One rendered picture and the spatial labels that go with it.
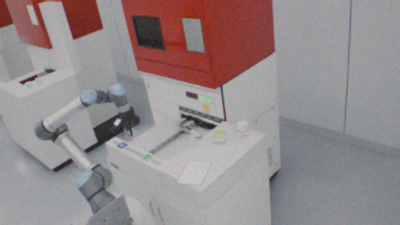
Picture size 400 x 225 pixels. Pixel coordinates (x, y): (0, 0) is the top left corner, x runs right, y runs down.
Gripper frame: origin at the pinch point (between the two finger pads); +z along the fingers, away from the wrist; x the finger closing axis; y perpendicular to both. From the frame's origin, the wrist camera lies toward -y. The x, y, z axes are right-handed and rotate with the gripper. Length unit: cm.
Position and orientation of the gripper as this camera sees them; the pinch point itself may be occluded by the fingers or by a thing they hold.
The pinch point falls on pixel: (130, 140)
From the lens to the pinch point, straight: 216.4
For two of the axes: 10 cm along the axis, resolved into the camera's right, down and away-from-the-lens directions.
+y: 7.2, -4.6, 5.2
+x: -6.7, -2.6, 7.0
